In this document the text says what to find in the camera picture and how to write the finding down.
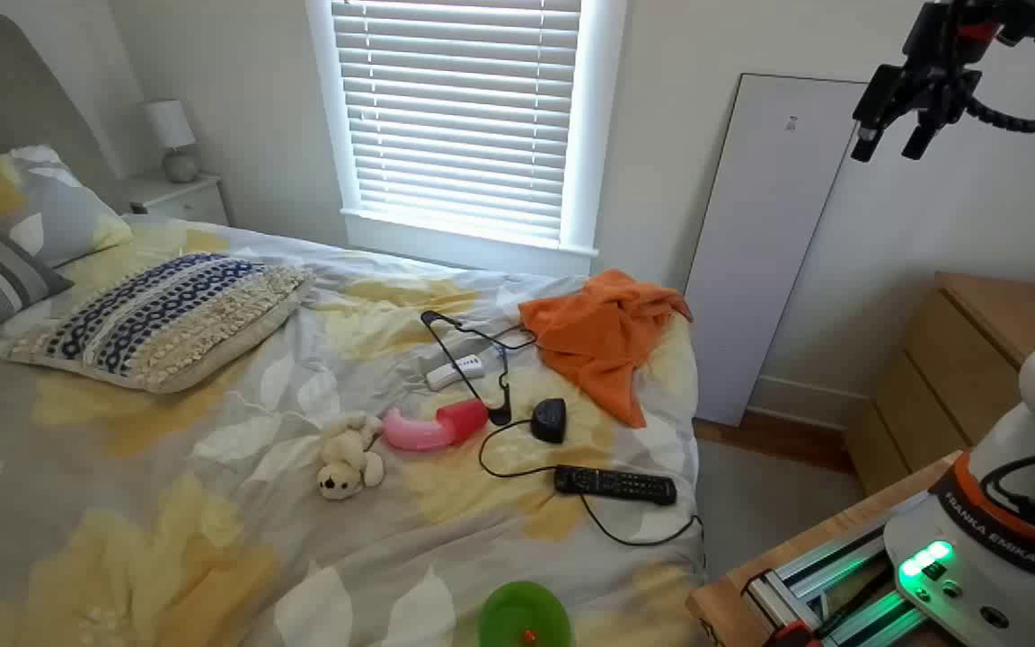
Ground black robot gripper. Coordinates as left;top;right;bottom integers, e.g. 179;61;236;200
848;0;1000;167

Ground white flat board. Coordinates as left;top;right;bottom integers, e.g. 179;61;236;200
679;69;868;433

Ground light wooden dresser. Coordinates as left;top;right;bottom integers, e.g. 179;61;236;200
840;269;1035;498

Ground orange cloth garment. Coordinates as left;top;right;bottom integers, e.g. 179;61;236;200
515;268;698;433

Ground white window blinds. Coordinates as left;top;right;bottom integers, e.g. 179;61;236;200
328;0;584;247

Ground black remote control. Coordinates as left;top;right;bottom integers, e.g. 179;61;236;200
551;463;679;511

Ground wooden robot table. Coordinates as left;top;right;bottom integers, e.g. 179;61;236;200
689;453;962;647

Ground small white plastic device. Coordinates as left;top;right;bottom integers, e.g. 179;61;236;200
421;336;491;396

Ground pink curved toy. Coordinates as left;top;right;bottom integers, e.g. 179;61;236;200
378;396;491;456

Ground green round disc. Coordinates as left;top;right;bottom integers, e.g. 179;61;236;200
474;578;577;647

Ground cream plush toy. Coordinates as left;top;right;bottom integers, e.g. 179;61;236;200
312;409;387;504

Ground white nightstand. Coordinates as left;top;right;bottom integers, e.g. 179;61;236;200
116;172;232;229

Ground small white table lamp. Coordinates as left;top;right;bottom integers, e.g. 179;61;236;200
141;99;203;187

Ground blue white knitted cushion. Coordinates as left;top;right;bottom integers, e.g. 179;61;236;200
8;247;312;401

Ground grey yellow floral duvet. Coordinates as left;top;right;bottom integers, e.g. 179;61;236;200
0;221;710;647

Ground floral grey yellow pillow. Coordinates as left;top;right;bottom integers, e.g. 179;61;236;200
0;142;136;274

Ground grey upholstered headboard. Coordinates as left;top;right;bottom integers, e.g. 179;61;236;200
0;12;127;209

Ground white window frame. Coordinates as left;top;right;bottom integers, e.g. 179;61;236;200
299;0;635;282

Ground aluminium rail mount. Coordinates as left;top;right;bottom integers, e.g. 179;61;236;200
739;526;908;647

